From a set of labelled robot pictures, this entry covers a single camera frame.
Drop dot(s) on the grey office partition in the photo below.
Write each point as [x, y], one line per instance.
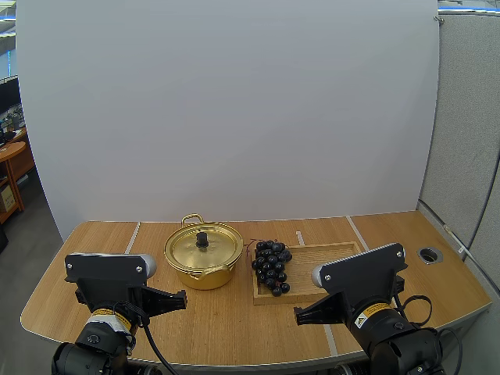
[465, 136]

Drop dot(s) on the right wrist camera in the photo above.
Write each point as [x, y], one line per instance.
[361, 271]

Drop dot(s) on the bunch of dark toy grapes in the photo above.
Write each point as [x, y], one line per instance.
[269, 261]

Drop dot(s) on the wooden office desk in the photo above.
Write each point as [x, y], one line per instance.
[17, 164]

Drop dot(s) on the gold lid with black knob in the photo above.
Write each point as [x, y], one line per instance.
[218, 250]

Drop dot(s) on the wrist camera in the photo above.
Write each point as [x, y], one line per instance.
[361, 271]
[103, 267]

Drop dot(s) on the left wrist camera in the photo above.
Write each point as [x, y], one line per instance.
[103, 267]

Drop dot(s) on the white backdrop board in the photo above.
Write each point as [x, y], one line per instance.
[234, 117]

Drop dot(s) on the shallow wooden tray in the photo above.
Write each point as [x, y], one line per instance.
[308, 261]

